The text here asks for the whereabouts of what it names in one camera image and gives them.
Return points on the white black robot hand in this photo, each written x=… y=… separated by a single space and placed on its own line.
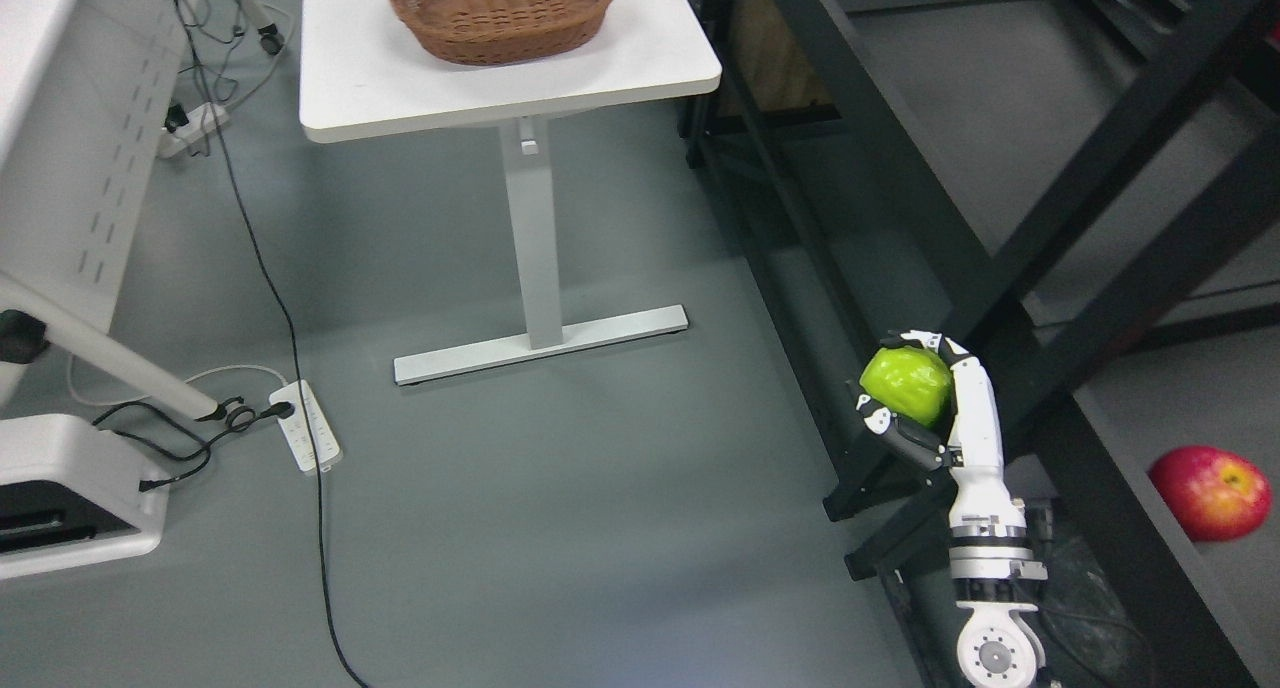
x=973 y=450

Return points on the green apple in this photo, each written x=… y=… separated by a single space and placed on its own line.
x=910 y=382

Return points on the white robot forearm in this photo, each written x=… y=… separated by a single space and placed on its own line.
x=991 y=563

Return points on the red apple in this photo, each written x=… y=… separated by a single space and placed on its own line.
x=1215 y=495

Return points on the black metal shelf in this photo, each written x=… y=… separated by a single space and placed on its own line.
x=1084 y=193

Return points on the brown wicker basket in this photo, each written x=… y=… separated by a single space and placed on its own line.
x=500 y=32

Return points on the white floor power strip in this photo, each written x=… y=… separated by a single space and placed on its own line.
x=306 y=429

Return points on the white standing desk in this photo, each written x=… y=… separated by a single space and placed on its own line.
x=363 y=76

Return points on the white power strip far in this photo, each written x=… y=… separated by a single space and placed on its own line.
x=183 y=129

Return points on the white device with warning label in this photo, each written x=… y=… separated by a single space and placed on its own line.
x=71 y=496

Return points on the white perforated side desk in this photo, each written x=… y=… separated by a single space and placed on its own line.
x=86 y=85

